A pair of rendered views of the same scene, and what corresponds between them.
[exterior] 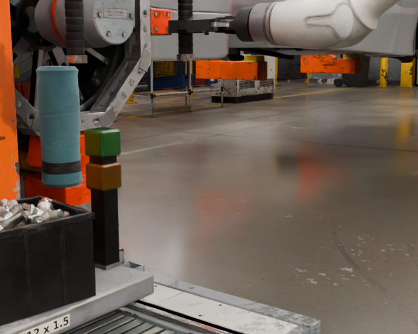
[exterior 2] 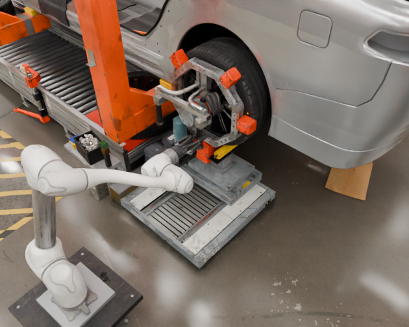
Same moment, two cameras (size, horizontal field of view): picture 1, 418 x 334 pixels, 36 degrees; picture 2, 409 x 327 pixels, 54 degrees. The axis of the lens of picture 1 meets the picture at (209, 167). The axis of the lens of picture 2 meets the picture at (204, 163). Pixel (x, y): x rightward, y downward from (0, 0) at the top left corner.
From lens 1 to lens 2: 2.87 m
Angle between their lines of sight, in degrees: 87
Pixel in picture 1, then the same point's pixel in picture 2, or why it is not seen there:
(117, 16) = (185, 117)
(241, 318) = (204, 237)
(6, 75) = (112, 118)
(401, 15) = not seen: outside the picture
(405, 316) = (228, 314)
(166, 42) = (284, 136)
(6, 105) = (113, 123)
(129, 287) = not seen: hidden behind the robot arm
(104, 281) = (99, 166)
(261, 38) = not seen: hidden behind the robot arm
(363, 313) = (233, 296)
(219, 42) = (328, 158)
